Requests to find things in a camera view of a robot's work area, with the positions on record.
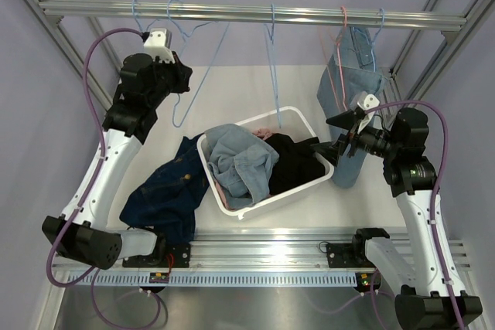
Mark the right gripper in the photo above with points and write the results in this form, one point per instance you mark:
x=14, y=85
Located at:
x=332, y=151

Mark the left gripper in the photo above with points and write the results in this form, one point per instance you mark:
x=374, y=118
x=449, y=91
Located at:
x=180, y=71

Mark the black skirt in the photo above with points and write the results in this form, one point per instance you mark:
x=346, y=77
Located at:
x=297, y=163

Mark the pink skirt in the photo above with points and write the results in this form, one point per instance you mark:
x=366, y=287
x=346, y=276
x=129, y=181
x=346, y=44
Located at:
x=247, y=144

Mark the light blue wire hanger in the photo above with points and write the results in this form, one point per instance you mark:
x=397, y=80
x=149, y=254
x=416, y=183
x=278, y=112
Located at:
x=136, y=15

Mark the light blue denim skirt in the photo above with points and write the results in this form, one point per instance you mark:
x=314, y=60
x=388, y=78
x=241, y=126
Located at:
x=243, y=164

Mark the blue hanger of light denim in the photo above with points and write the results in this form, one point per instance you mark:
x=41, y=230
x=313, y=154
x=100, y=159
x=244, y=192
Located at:
x=269, y=35

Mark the dark blue denim skirt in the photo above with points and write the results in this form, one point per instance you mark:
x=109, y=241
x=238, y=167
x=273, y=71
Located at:
x=166, y=202

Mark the pink wire hanger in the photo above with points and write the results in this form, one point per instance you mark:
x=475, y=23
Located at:
x=337, y=43

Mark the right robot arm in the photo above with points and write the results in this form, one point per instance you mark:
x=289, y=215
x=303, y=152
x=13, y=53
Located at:
x=428, y=293

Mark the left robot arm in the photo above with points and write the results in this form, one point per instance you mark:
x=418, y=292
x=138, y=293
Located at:
x=81, y=231

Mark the white plastic basket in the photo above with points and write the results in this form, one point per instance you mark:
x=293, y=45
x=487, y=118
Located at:
x=297, y=127

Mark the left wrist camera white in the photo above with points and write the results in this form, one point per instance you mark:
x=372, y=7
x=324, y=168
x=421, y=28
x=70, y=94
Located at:
x=157, y=44

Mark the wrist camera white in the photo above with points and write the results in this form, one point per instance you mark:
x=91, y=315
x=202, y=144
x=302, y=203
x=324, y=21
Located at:
x=364, y=102
x=157, y=44

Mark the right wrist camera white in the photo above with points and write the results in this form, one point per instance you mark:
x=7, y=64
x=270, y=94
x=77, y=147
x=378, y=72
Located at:
x=364, y=102

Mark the right aluminium frame post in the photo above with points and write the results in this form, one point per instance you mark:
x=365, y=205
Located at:
x=427, y=56

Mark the aluminium frame post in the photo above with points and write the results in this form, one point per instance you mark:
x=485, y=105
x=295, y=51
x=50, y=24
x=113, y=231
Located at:
x=427, y=56
x=50, y=14

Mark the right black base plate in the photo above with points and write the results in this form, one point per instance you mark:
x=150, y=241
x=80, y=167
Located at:
x=346, y=255

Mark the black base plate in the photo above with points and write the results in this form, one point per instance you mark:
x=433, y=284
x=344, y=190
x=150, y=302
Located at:
x=161, y=257
x=346, y=255

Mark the front aluminium rail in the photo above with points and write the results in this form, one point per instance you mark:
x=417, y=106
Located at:
x=259, y=249

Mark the aluminium hanging rail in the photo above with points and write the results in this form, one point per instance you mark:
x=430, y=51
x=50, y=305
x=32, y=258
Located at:
x=283, y=15

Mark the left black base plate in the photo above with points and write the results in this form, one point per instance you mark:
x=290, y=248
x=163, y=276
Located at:
x=161, y=257

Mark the left aluminium frame post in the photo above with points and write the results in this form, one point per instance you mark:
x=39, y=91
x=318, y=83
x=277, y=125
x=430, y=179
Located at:
x=50, y=14

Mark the slotted cable duct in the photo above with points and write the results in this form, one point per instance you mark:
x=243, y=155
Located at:
x=220, y=279

